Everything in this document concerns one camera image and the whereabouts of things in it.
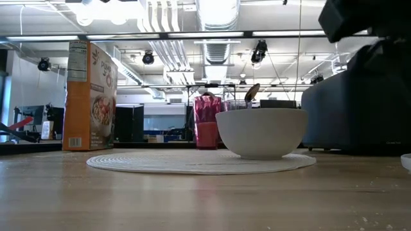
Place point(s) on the black table edge rail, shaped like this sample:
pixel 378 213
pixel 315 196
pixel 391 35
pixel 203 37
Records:
pixel 32 147

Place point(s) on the black metal rack frame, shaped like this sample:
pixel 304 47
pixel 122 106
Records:
pixel 212 85

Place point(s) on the black overhead frame bar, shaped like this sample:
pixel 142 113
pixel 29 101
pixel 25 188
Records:
pixel 163 35

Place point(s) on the silver ventilation duct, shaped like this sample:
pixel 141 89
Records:
pixel 218 51

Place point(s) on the black office partition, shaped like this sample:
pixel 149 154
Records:
pixel 130 123

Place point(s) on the white ceramic bowl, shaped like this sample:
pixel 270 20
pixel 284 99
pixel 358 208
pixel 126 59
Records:
pixel 261 134

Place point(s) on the pink faceted tumbler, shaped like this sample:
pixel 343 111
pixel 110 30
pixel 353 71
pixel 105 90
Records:
pixel 205 128

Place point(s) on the white cup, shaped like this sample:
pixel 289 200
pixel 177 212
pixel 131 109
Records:
pixel 160 138

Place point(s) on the white ceiling pipes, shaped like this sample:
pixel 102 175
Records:
pixel 173 61

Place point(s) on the white round woven placemat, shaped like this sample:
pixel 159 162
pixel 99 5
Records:
pixel 160 163

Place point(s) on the red bar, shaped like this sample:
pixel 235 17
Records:
pixel 20 123

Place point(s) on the orange cereal box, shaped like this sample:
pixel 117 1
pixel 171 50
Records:
pixel 77 112

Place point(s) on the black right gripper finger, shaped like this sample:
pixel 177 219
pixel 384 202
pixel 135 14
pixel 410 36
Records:
pixel 385 54

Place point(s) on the black curved bar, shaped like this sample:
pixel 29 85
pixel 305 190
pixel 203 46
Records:
pixel 16 135

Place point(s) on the black computer monitor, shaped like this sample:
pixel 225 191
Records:
pixel 277 103
pixel 30 114
pixel 57 118

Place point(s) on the black ceiling spotlight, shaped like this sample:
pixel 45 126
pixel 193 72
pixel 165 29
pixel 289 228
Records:
pixel 148 58
pixel 44 64
pixel 259 51
pixel 317 79

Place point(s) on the dark grey toaster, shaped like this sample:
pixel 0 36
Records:
pixel 327 112

